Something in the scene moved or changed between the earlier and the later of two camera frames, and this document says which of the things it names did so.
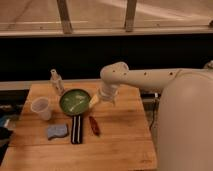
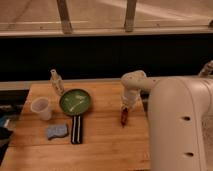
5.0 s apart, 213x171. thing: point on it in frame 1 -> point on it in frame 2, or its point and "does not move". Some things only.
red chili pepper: (94, 125) -> (124, 117)
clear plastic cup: (41, 106) does not move
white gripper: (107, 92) -> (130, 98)
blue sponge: (55, 131) does not move
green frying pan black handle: (75, 102) does not move
